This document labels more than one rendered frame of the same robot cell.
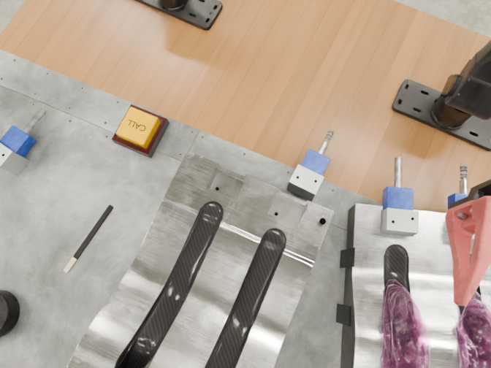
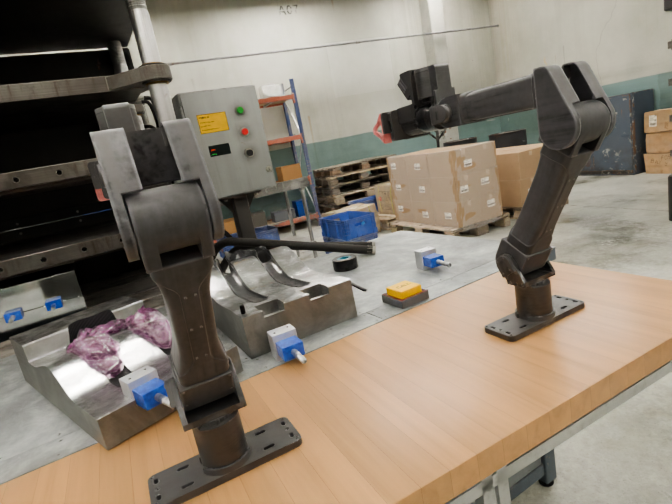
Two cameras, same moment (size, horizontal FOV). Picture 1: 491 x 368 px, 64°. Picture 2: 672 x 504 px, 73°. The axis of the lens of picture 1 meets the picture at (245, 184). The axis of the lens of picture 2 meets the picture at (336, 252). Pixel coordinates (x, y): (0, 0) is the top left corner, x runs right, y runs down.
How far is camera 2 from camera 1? 1.09 m
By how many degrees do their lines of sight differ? 85
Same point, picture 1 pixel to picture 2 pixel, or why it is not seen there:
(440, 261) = not seen: hidden behind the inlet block
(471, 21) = not seen: outside the picture
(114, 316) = (288, 256)
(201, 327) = (254, 278)
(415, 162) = not seen: hidden behind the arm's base
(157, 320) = (273, 268)
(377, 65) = (343, 429)
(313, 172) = (281, 333)
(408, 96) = (280, 431)
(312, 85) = (366, 377)
